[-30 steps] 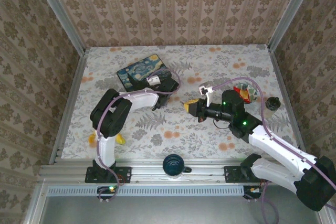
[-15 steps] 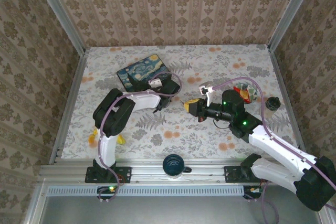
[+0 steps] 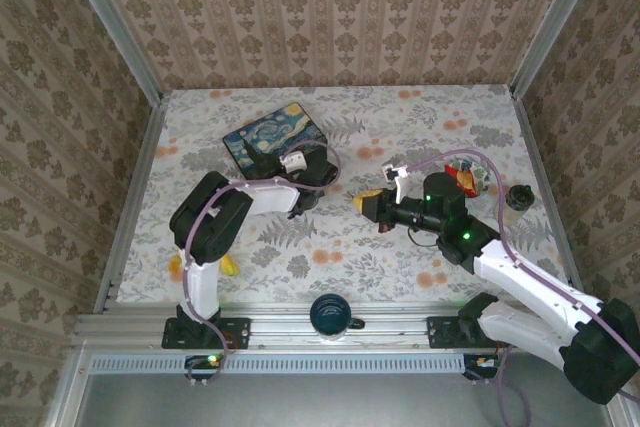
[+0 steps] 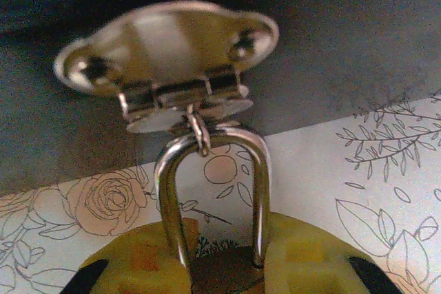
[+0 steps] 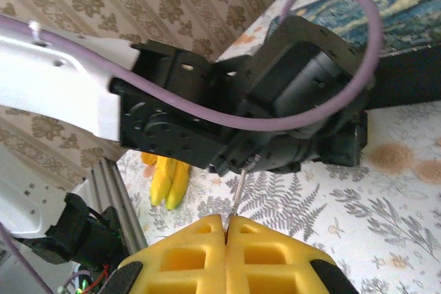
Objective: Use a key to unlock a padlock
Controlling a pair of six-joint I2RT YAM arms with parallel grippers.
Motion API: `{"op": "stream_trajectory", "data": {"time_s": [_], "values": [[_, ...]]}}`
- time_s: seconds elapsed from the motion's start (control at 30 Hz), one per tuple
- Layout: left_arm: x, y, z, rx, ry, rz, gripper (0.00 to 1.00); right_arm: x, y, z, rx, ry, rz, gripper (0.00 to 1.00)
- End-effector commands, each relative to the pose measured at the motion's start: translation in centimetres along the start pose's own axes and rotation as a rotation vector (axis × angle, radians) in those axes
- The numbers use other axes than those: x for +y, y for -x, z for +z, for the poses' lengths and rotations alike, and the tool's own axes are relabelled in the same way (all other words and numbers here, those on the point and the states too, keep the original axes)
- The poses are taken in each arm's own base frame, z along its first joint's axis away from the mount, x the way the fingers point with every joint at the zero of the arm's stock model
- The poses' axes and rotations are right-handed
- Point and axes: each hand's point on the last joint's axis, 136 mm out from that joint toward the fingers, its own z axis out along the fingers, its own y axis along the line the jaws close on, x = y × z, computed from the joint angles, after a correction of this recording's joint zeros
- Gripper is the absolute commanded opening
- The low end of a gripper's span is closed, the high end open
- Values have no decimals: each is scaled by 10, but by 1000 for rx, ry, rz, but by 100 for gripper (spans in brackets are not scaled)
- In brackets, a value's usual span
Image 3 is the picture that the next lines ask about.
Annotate aluminium corner post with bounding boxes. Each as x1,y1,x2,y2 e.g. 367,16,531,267
508,0,610,98
55,0,165,104

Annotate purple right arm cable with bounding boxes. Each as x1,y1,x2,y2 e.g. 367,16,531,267
405,148,640,426

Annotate clear jar with black lid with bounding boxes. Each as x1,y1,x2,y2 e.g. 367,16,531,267
499,184,536,228

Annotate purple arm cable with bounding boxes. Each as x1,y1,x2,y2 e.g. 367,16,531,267
182,139,344,388
405,148,640,426

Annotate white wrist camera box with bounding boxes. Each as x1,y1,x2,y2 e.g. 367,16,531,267
278,150,308,172
380,161,409,184

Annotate red snack packet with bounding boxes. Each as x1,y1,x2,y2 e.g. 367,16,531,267
444,164,477,194

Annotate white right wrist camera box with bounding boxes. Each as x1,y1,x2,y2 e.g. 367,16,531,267
380,161,409,184

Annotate aluminium table side rail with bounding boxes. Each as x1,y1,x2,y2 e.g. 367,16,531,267
508,86,592,312
93,94,170,316

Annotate yellow banana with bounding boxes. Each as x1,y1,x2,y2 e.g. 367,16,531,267
168,252,240,277

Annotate starry night painted box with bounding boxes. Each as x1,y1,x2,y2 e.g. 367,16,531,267
222,102,329,183

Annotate long aluminium base rail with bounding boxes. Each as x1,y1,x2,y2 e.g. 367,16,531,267
74,302,612,349

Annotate dark blue mug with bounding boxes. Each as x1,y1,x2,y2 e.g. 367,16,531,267
308,293,367,344

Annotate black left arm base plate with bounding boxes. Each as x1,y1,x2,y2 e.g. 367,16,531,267
161,316,252,351

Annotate small black controller board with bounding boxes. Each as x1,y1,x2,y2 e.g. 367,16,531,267
463,354,501,381
184,354,226,381

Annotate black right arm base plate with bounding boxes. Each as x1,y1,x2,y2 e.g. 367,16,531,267
426,315,520,350

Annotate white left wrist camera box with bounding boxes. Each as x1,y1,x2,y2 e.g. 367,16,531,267
278,150,308,172

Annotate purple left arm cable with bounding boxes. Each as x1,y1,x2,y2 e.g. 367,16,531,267
182,139,344,388

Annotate grey slotted cable duct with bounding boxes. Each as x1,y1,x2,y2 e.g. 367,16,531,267
89,352,465,375

